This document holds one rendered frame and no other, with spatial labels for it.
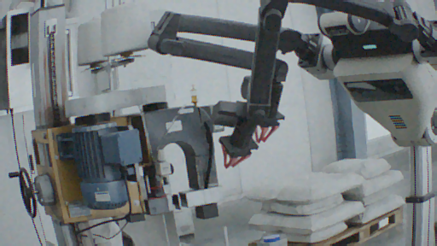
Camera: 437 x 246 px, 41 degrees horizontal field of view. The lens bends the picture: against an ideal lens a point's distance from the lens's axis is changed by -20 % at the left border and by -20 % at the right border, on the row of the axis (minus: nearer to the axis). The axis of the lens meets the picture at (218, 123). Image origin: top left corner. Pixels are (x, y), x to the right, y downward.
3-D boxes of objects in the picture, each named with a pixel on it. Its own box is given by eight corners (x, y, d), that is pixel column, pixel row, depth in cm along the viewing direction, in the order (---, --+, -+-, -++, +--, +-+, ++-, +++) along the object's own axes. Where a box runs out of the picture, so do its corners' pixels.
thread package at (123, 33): (163, 49, 205) (159, -3, 204) (114, 55, 195) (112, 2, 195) (137, 55, 218) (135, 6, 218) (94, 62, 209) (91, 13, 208)
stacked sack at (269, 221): (338, 213, 547) (337, 196, 546) (279, 234, 507) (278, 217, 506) (303, 211, 581) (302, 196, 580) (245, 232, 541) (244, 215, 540)
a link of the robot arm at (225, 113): (267, 114, 190) (265, 90, 195) (224, 106, 187) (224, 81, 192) (252, 141, 199) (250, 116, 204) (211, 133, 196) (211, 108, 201)
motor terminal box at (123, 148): (145, 169, 197) (139, 128, 196) (124, 174, 188) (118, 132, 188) (125, 169, 201) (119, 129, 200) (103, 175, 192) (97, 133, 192)
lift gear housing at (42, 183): (56, 207, 207) (50, 174, 207) (43, 208, 204) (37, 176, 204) (48, 203, 216) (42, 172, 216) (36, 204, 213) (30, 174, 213)
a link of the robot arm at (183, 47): (163, 35, 191) (151, 31, 201) (158, 55, 192) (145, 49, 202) (294, 63, 211) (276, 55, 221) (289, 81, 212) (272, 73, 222)
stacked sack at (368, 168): (393, 172, 548) (393, 155, 547) (364, 183, 524) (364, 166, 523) (347, 172, 604) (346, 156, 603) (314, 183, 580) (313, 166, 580)
